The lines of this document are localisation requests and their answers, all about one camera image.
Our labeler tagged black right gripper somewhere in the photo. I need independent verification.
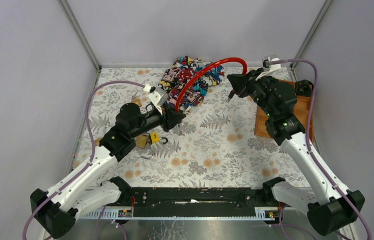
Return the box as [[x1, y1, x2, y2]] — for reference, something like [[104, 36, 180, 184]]
[[227, 67, 276, 119]]

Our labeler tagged red cable lock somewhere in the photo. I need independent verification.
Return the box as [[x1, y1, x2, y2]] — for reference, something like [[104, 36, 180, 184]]
[[174, 57, 248, 112]]

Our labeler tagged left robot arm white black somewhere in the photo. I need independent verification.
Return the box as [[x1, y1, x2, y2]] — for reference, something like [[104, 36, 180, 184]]
[[29, 103, 186, 239]]

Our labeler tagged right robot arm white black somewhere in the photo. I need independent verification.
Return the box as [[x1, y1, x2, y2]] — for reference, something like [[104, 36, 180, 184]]
[[227, 73, 365, 236]]

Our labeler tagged yellow small padlock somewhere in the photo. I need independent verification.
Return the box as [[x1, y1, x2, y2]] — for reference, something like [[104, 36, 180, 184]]
[[149, 132, 168, 145]]

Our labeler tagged colourful comic print cloth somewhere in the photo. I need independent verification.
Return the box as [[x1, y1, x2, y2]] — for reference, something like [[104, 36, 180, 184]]
[[158, 55, 225, 110]]

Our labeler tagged open steel shackle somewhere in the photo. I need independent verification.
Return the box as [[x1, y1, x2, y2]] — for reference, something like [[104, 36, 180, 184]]
[[140, 148, 155, 160]]

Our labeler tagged brass padlock near centre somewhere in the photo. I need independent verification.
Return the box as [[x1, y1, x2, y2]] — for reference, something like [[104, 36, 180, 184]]
[[135, 133, 151, 149]]

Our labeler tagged brass padlock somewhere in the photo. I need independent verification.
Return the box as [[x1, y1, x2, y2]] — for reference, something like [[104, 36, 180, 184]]
[[132, 98, 142, 107], [94, 137, 102, 146], [135, 133, 151, 149]]

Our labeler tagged brass padlock upper left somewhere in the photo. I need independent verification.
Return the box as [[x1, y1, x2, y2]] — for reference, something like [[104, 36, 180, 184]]
[[132, 98, 142, 107]]

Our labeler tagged orange wooden compartment tray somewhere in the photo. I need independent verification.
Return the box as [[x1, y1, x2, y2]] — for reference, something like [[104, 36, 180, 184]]
[[254, 78, 314, 145]]

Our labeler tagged brass padlock far left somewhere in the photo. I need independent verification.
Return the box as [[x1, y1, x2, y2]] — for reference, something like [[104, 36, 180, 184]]
[[94, 137, 102, 146]]

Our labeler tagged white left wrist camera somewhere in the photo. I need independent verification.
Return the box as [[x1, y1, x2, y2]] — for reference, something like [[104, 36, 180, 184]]
[[148, 87, 168, 115]]

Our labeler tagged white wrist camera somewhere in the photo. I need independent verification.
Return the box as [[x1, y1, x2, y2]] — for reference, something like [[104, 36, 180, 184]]
[[256, 55, 281, 80], [148, 87, 168, 115]]

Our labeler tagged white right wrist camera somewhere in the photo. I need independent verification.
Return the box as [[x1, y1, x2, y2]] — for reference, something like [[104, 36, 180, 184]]
[[256, 55, 281, 80]]

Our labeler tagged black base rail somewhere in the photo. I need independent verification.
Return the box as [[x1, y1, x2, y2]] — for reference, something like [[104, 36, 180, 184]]
[[110, 187, 285, 219]]

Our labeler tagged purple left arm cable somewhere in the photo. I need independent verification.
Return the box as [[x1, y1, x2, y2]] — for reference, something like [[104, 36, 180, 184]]
[[22, 80, 151, 240]]

